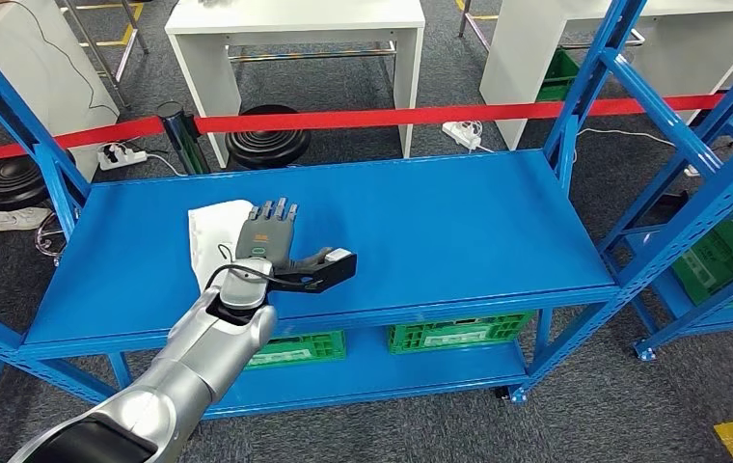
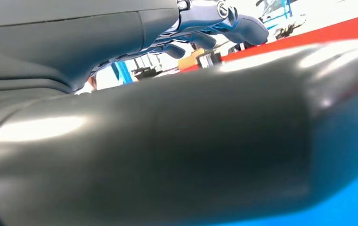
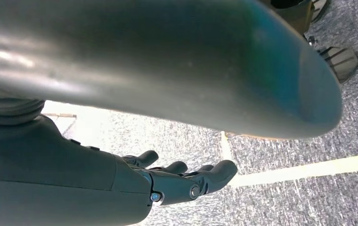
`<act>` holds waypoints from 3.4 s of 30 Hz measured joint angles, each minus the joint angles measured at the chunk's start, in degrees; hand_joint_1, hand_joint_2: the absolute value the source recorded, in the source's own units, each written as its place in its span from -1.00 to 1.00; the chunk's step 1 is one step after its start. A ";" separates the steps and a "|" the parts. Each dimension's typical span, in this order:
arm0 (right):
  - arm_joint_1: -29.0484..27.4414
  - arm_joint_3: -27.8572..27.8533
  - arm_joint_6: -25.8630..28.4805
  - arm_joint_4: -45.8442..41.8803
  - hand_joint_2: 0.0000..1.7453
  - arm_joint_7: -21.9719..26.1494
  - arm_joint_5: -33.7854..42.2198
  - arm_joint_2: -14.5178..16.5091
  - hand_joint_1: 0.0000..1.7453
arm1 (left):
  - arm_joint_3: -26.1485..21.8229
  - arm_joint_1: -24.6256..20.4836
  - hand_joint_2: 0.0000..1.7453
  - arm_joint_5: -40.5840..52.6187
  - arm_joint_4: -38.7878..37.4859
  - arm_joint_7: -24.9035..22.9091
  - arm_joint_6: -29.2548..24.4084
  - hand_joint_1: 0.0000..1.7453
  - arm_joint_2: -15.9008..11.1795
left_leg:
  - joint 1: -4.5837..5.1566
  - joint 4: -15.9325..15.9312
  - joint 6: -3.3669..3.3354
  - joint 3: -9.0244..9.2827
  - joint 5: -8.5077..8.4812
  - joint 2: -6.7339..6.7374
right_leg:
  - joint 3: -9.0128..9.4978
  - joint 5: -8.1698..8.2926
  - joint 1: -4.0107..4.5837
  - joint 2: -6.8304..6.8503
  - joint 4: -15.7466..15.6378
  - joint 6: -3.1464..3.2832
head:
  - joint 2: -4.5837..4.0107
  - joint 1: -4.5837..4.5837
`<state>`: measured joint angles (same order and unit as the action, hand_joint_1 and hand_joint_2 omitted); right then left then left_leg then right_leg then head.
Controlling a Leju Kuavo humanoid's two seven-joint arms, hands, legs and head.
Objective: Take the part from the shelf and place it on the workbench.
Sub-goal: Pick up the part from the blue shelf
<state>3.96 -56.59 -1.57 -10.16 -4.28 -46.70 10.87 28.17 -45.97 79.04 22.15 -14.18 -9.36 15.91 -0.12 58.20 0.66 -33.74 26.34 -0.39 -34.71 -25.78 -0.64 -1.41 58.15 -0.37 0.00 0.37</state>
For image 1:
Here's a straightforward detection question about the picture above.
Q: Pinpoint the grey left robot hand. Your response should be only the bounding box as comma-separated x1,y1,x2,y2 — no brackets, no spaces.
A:
235,195,337,277

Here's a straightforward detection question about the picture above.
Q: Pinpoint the white plastic part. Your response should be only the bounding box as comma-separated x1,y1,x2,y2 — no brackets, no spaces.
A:
187,199,256,292

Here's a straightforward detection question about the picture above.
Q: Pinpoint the black round stool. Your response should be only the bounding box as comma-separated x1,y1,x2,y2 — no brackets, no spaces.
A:
0,151,78,267
224,103,312,172

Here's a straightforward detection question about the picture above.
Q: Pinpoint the green folded plastic crate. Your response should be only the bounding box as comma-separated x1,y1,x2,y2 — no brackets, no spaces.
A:
671,185,733,302
245,330,347,372
387,311,537,356

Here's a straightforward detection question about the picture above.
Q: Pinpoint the red barrier belt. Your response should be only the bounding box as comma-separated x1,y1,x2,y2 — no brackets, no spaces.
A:
0,115,167,166
194,89,733,135

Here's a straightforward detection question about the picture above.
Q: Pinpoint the white power strip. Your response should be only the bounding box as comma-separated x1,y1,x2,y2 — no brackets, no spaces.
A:
96,141,149,172
441,120,485,153

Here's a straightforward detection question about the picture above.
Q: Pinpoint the white table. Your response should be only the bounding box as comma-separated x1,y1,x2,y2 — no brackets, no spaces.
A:
0,0,121,182
479,0,733,151
163,0,427,170

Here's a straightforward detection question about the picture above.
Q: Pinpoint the person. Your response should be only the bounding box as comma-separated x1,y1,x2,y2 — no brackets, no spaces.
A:
0,86,53,233

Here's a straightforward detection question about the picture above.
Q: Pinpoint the black camera cable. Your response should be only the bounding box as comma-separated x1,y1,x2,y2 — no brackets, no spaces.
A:
203,242,307,292

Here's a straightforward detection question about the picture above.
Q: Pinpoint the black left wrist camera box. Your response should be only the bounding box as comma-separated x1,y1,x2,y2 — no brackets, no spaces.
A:
269,247,359,295

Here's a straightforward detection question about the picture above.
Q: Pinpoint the white power strip cable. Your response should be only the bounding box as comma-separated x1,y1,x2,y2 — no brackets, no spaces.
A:
146,151,187,178

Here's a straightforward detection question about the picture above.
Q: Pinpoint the black barrier post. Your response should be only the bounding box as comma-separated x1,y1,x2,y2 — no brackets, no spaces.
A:
155,100,213,177

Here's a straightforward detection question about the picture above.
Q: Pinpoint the grey metal leg frame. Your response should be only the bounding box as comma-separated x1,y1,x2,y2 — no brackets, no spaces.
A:
457,0,492,54
59,0,150,109

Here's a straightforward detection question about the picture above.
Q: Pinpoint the thin black cable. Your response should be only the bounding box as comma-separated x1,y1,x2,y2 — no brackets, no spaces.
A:
7,0,122,122

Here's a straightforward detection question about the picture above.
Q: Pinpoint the white floor cable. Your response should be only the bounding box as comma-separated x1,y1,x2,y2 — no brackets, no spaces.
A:
477,126,703,178

